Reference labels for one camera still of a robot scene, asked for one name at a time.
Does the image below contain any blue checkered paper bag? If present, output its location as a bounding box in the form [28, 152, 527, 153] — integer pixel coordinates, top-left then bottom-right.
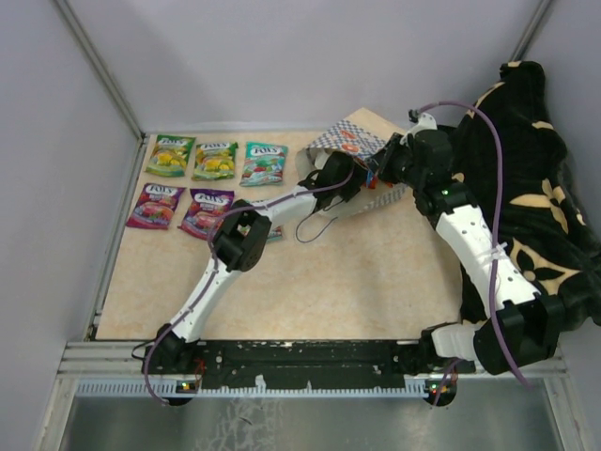
[295, 108, 407, 229]

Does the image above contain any green snack packet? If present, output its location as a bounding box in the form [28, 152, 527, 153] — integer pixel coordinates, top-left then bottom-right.
[192, 141, 239, 181]
[146, 134, 195, 178]

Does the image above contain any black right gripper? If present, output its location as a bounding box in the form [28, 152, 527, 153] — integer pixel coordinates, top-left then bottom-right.
[364, 132, 424, 190]

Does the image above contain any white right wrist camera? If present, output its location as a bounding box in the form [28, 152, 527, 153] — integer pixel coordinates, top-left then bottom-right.
[407, 109, 438, 136]

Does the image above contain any purple snack packet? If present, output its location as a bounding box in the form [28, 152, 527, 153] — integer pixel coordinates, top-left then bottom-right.
[126, 183, 185, 230]
[178, 188, 235, 240]

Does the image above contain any teal snack packet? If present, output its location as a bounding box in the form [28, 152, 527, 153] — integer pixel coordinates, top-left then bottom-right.
[240, 142, 288, 187]
[267, 225, 283, 243]

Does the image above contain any black floral blanket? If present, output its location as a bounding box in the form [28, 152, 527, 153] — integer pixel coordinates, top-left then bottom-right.
[450, 61, 600, 331]

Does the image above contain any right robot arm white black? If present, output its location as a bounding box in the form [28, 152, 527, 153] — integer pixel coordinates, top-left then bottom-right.
[369, 129, 564, 375]

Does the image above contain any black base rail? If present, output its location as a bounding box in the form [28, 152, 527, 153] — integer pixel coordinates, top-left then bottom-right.
[145, 338, 452, 390]

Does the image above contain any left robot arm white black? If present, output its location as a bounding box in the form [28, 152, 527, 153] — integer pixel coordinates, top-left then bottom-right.
[142, 151, 371, 377]

